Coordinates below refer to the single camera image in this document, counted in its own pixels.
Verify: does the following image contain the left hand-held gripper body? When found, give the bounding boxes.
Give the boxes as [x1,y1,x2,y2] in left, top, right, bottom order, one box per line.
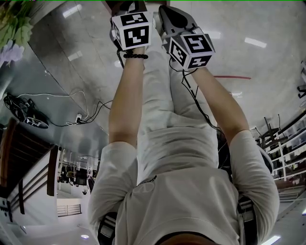
[109,1,154,51]

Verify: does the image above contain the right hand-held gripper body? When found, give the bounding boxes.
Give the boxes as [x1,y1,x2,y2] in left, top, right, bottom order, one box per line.
[162,26,216,70]

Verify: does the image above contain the person's right forearm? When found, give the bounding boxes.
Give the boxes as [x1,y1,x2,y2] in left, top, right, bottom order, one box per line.
[188,67,251,144]

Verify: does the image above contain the person's left forearm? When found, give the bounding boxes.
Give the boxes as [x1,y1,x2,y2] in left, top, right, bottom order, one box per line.
[108,46,147,144]

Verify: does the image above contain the light trousers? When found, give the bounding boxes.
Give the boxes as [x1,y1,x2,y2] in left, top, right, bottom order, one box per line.
[142,45,216,168]

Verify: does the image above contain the black waist pouch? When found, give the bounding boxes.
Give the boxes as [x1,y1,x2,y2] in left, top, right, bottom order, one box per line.
[216,129,234,182]

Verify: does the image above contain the black folding stand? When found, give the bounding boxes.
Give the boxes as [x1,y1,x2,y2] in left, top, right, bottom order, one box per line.
[254,114,287,149]

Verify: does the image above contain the artificial flower bouquet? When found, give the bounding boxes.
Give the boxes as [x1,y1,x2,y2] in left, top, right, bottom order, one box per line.
[0,0,33,67]

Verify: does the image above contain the metal storage shelving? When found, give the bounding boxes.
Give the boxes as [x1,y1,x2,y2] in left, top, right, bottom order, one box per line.
[260,114,306,182]

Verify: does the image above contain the white t-shirt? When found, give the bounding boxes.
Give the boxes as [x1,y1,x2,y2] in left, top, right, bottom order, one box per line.
[88,126,279,245]

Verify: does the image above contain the person's neck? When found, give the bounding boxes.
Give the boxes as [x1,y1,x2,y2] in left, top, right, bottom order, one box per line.
[164,233,216,245]

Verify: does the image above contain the black bead bracelet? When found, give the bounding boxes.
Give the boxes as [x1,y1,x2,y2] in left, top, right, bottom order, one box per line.
[123,53,149,60]

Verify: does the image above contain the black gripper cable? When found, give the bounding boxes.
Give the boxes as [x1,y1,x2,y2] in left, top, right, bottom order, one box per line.
[169,57,224,131]

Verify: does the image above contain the white cable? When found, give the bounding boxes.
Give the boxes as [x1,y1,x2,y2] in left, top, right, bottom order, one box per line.
[16,90,89,120]

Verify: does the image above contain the black floor cable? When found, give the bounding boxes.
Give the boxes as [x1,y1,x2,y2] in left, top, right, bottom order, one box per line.
[49,100,113,127]

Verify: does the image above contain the black shoulder strap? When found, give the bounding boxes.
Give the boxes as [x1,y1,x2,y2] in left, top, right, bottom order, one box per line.
[98,212,118,245]
[236,196,258,245]

